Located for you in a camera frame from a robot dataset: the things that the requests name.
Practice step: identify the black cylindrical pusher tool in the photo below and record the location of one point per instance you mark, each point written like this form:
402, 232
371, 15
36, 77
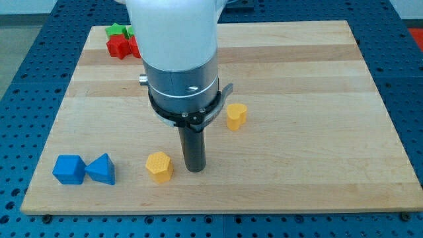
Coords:
193, 148

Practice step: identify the red star block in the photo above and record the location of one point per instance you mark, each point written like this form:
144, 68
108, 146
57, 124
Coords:
118, 46

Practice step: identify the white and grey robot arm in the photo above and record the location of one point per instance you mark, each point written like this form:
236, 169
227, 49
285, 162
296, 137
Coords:
177, 40

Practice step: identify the blue cube block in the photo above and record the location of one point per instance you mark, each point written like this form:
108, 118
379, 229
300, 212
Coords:
69, 169

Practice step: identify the red block behind arm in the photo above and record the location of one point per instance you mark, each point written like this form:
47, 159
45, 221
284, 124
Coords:
134, 47

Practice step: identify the yellow heart block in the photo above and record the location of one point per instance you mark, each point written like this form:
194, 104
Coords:
236, 115

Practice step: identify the green block behind arm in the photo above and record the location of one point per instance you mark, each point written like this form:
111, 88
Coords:
130, 31

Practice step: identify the blue triangle block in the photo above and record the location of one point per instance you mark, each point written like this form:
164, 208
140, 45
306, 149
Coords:
102, 170

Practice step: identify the yellow hexagon block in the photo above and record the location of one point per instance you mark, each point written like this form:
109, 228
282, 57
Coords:
159, 167

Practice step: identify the wooden board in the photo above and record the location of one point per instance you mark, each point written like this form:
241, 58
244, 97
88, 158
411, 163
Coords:
318, 138

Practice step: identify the green star block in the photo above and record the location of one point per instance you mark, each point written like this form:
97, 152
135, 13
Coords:
116, 29

